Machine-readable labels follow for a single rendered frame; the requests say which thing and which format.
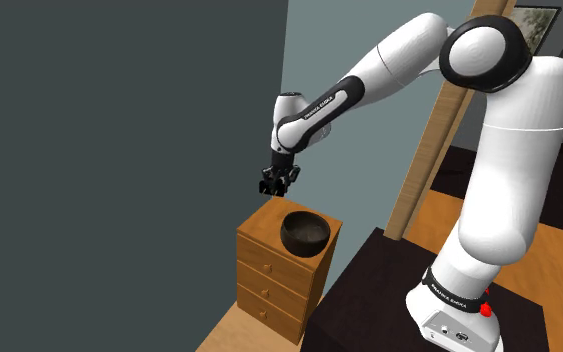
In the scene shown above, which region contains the dark brown bowl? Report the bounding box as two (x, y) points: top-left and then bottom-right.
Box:
(279, 210), (332, 259)

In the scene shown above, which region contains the wooden chest of drawers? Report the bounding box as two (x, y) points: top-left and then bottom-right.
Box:
(235, 196), (344, 346)

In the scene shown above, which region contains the framed wall picture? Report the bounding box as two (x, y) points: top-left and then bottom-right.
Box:
(508, 5), (563, 56)

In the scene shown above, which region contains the wooden door frame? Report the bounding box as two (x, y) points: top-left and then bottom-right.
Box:
(383, 0), (518, 242)

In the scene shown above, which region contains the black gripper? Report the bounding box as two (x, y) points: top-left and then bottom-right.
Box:
(258, 149), (302, 198)

